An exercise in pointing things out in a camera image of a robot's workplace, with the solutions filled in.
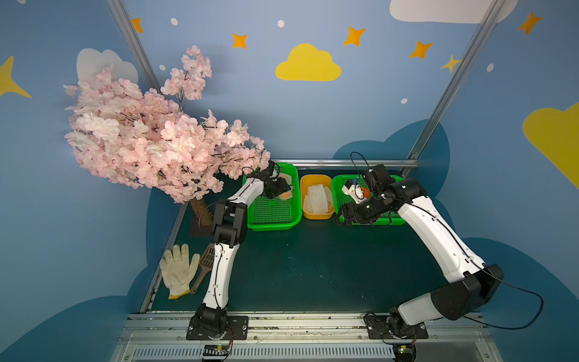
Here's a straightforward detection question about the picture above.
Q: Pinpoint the small circuit board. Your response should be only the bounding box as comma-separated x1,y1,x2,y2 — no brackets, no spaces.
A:
201,344,232,362
393,345,417,362

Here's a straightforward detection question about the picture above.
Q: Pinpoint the left green plastic basket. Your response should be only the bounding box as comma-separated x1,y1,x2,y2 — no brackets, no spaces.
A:
247,163,302,232

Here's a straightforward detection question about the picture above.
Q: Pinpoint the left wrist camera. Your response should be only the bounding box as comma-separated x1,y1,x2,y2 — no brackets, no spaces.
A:
265,161,281,179

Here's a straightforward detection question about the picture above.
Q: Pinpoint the yellow plastic tub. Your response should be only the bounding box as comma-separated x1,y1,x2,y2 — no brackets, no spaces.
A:
300,174,335,220

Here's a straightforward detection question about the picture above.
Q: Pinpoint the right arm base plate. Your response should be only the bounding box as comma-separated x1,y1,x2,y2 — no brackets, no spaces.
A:
363,313,429,339

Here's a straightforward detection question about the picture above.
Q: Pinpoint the peeled bare orange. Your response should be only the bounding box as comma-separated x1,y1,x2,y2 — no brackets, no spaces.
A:
360,187,370,199

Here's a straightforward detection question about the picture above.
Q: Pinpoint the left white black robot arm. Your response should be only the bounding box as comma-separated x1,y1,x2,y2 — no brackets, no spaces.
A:
193,161,291,339

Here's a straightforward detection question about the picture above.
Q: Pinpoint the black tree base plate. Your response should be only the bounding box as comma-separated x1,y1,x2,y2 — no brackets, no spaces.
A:
188,214,212,237

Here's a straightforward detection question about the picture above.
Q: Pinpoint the brown slotted scoop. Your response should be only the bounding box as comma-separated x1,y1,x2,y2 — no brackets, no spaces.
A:
190,243,215,294

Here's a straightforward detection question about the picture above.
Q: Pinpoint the right green plastic basket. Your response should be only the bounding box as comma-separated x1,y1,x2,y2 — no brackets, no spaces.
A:
331,174,406,226

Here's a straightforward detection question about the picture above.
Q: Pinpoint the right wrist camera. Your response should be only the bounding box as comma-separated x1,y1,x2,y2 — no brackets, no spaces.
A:
342,178,367,204

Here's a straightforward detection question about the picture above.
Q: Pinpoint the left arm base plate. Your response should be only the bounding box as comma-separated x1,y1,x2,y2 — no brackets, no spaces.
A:
185,315,249,341

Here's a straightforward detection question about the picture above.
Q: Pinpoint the netted orange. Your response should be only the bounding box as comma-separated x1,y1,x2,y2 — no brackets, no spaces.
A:
278,190,293,201

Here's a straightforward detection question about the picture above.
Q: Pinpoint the aluminium mounting rail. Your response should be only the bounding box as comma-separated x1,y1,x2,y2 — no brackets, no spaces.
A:
111,312,502,361

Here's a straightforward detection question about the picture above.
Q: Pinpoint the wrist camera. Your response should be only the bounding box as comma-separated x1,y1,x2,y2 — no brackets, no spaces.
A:
265,161,281,179
342,178,367,204

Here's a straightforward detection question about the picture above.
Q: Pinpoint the green plastic basket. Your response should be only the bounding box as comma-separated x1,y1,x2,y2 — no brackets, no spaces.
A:
247,163,302,232
331,174,406,226

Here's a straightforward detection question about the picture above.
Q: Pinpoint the white work glove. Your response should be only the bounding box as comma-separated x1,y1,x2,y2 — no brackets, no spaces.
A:
159,244,201,300

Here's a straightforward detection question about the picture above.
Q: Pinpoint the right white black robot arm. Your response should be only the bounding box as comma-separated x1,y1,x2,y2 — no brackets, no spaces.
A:
339,164,504,338

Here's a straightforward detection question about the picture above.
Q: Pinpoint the pink artificial blossom tree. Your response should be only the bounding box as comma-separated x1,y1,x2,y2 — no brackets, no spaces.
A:
65,47,271,204

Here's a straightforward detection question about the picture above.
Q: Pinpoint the left small circuit board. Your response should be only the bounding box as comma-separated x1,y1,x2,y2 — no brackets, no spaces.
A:
201,344,232,362

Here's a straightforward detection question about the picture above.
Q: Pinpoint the right small circuit board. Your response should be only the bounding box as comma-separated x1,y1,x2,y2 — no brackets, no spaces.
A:
393,345,417,362

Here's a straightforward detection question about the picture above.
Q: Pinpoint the white foam net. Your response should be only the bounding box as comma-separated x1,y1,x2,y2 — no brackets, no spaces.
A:
303,195,313,214

